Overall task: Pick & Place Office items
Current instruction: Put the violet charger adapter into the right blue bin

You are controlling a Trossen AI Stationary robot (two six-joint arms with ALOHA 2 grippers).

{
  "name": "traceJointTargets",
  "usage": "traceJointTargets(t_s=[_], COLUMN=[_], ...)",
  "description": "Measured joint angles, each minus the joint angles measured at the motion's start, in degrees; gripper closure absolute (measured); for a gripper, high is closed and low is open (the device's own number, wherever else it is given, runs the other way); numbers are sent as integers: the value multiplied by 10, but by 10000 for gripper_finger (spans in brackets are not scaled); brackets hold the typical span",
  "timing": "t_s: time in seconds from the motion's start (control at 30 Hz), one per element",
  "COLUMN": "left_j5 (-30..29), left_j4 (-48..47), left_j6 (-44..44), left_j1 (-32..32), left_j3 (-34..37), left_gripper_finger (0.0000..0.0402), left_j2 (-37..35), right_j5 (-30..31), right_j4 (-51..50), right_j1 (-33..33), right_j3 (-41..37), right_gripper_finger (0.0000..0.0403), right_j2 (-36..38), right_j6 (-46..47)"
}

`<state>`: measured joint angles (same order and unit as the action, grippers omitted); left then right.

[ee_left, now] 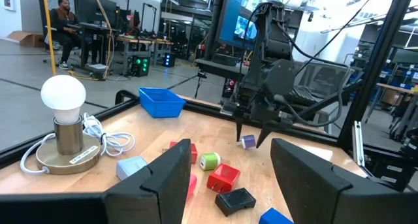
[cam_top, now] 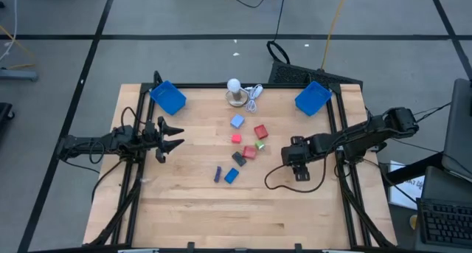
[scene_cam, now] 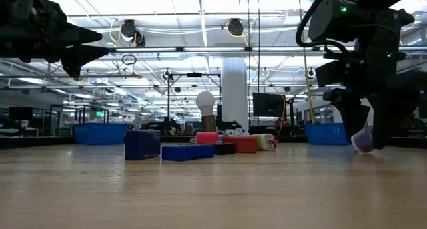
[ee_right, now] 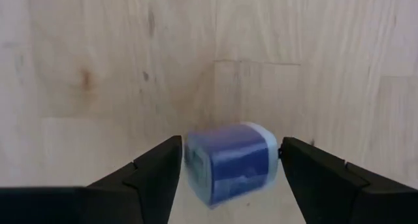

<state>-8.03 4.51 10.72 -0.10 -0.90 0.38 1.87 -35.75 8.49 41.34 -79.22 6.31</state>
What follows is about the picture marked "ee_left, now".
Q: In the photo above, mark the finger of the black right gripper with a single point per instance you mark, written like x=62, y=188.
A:
x=266, y=132
x=239, y=127

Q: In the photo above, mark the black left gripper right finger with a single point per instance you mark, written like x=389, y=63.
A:
x=326, y=198

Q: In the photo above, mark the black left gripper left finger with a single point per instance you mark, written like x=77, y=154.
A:
x=147, y=198

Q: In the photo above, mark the purple power adapter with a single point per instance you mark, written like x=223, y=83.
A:
x=249, y=141

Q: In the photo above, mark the light blue power adapter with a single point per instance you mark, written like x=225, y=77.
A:
x=129, y=166

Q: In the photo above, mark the green power adapter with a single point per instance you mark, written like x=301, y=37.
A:
x=210, y=161

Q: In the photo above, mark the red power adapter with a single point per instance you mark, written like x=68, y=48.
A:
x=223, y=178
x=194, y=153

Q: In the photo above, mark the royal blue power adapter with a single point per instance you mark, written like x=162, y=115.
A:
x=274, y=217

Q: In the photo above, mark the black power adapter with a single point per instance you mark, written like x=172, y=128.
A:
x=235, y=201

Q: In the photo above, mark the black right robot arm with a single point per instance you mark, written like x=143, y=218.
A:
x=271, y=38

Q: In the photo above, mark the grey mesh office chair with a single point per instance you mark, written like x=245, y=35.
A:
x=323, y=80

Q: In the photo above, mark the black equipment box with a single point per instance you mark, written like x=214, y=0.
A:
x=392, y=171

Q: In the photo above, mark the blue plastic basket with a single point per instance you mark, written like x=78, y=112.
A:
x=161, y=103

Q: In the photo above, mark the computer tower blue lights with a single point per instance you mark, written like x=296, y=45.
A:
x=169, y=59

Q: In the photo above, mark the large flat screen monitor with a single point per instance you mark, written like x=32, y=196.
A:
x=235, y=15

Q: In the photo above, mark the brass desk lamp white bulb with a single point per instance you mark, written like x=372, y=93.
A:
x=68, y=136

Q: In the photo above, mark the computer tower green lights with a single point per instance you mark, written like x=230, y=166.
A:
x=141, y=65

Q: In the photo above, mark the person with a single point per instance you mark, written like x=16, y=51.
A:
x=63, y=25

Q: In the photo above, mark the cardboard box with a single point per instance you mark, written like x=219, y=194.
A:
x=27, y=39

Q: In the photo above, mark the silver aluminium bracket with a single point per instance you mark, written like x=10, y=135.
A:
x=358, y=142

